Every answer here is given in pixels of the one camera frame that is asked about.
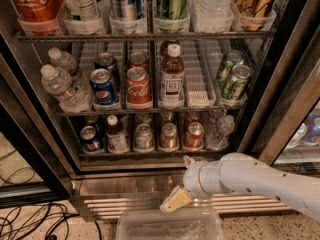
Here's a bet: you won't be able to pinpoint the middle front tea bottle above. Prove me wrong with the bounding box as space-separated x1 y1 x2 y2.
160 44 185 108

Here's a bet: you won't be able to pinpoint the coca-cola can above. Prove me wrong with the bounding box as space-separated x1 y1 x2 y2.
128 51 150 73
126 67 152 109

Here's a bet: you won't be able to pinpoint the bottom rear red can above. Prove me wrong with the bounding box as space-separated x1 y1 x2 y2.
185 111 202 124

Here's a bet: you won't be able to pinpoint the top gold cans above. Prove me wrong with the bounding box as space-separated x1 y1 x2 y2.
233 0 275 31

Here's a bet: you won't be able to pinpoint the green can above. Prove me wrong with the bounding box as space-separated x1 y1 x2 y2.
156 0 187 33
216 50 244 88
221 65 253 105

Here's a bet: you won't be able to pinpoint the middle front Pepsi can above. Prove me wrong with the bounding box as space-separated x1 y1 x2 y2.
90 68 120 110

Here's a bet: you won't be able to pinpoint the blue can behind door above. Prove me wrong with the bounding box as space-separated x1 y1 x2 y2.
302 113 320 146

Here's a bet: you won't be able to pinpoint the top clear labelled bottle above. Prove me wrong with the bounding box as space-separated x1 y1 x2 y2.
64 0 103 35

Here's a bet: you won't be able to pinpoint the bottom front red can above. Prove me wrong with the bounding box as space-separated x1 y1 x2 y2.
183 122 204 149

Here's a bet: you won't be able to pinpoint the middle rear Coca-Cola can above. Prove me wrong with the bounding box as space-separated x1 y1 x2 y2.
128 51 150 73

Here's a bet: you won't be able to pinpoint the middle front water bottle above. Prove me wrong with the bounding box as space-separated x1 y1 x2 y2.
40 64 91 113

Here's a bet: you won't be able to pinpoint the middle rear water bottle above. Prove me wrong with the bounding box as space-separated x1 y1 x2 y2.
48 47 86 84

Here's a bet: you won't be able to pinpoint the bottom rear brown can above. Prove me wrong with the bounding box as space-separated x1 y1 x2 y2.
159 112 174 125

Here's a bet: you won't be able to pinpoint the fridge sliding glass door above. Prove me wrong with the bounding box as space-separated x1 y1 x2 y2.
254 29 320 175

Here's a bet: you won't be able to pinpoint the bottom front brown can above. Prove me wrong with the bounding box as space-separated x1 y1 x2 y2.
160 123 178 149

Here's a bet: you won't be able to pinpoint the clear plastic bin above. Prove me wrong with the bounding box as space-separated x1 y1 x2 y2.
116 208 225 240

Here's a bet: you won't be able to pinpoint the middle front Coca-Cola can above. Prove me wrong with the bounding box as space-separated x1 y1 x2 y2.
126 67 152 109

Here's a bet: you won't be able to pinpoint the top clear water bottle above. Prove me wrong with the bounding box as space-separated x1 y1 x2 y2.
188 0 234 33

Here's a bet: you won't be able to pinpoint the rear green can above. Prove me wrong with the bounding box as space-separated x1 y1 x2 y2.
216 50 244 88

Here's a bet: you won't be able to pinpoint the brown can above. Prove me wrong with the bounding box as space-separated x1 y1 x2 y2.
159 112 174 125
160 123 178 149

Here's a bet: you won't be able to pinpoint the bottom front water bottle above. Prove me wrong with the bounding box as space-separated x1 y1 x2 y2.
207 115 235 151

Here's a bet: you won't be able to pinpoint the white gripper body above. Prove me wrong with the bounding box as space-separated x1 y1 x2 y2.
183 161 222 198

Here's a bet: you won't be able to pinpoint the bottom tea bottle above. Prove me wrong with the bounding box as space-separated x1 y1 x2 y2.
106 115 129 154

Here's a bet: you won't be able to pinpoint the front green can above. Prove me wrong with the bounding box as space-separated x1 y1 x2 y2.
221 65 253 105

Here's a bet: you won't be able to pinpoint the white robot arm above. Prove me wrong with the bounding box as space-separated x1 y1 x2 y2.
160 153 320 221

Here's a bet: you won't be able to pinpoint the red can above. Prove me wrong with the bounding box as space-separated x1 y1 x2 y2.
185 111 202 124
183 122 204 149

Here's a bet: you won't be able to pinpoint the top green can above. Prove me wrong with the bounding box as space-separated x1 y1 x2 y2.
156 0 187 33

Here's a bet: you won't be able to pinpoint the large Coca-Cola bottle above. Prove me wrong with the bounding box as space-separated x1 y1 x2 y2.
12 0 62 36

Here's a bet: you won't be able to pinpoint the bottom front Pepsi can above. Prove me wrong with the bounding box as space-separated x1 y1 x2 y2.
80 126 103 153

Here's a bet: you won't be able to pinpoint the middle rear dark can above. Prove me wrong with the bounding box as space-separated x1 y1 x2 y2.
94 52 121 92

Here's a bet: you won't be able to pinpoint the top silver blue can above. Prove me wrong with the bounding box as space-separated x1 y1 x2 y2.
110 0 143 34

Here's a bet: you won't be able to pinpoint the black floor cables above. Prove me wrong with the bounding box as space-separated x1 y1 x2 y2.
0 147 104 240

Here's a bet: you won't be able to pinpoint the tea bottle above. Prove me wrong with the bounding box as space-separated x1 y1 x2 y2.
160 44 185 108
106 115 129 154

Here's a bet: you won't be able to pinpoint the empty white shelf tray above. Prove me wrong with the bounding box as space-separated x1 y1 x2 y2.
181 40 216 108

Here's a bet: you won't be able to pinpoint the pepsi can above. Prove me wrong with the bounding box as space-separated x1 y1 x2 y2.
90 68 120 110
80 126 103 153

